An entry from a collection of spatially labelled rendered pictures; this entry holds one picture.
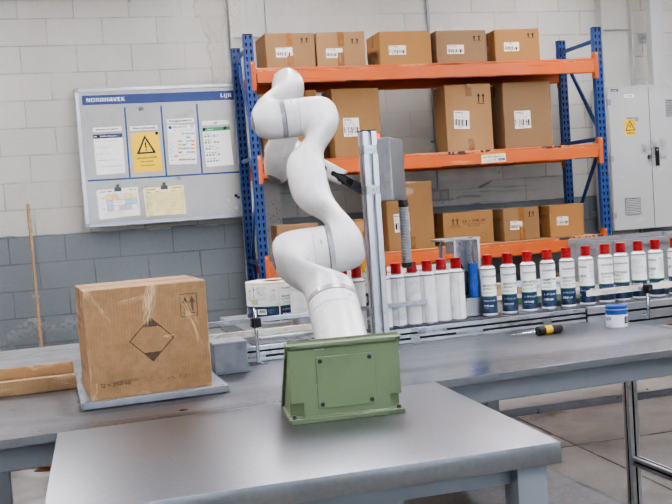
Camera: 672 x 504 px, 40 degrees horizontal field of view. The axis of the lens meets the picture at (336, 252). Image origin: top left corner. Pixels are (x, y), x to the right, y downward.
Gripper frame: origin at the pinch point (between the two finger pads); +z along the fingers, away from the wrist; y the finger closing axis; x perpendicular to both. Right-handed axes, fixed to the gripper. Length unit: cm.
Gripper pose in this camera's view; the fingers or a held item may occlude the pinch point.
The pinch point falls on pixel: (357, 187)
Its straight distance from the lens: 289.5
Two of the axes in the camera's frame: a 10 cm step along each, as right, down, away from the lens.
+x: -4.7, 8.8, 0.3
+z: 8.8, 4.6, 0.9
